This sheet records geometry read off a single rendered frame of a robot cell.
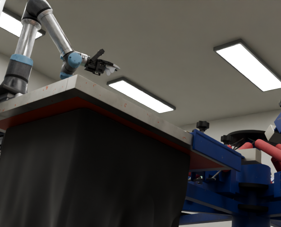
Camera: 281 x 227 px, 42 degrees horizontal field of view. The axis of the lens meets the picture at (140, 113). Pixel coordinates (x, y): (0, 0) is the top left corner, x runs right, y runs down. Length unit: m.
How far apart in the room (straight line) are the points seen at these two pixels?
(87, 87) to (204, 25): 3.31
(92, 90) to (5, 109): 0.35
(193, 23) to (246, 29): 0.57
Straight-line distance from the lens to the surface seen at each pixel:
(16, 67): 1.97
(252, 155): 1.48
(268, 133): 1.60
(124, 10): 4.08
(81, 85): 0.92
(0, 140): 1.74
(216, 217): 2.43
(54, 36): 2.13
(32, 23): 2.27
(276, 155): 1.88
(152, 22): 4.18
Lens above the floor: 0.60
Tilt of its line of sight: 21 degrees up
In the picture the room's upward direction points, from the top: 8 degrees clockwise
